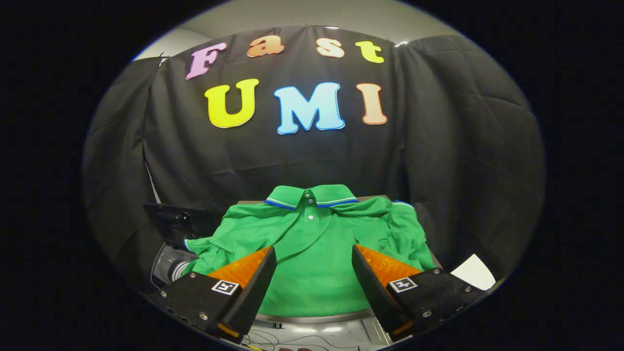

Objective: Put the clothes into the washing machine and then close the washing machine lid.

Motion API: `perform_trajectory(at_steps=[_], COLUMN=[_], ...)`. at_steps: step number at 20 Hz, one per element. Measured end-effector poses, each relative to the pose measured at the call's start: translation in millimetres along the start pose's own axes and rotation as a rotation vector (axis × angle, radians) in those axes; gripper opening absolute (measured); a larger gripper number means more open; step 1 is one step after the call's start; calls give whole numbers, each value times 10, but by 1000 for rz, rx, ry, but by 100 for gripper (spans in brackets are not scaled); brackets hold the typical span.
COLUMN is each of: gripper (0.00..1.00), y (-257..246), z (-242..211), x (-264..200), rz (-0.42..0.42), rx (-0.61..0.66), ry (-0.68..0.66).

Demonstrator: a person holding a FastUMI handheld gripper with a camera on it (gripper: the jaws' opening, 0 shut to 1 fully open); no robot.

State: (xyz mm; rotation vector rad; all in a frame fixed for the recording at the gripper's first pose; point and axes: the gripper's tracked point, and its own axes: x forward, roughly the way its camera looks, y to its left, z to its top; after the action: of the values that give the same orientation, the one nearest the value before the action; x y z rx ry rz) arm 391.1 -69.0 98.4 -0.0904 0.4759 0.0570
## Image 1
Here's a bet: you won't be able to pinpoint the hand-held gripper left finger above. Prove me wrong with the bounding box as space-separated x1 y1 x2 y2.
146 246 278 344

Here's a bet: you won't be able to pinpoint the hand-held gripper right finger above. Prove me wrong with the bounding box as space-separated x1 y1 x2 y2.
351 245 488 342

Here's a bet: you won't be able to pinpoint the green polo shirt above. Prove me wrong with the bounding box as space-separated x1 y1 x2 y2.
183 184 437 317

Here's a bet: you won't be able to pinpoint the dark washing machine lid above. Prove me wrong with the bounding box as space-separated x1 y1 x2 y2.
143 203 216 247

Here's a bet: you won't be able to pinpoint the white flat board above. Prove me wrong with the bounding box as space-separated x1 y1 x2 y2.
451 253 496 291

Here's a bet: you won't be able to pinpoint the black backdrop cloth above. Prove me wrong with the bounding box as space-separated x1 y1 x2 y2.
82 24 546 293

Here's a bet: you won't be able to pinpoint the thin black cables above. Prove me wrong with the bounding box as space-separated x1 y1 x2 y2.
244 328 371 351

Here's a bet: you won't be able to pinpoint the grey cabinet with black frame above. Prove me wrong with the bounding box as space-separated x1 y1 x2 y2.
236 195 443 325

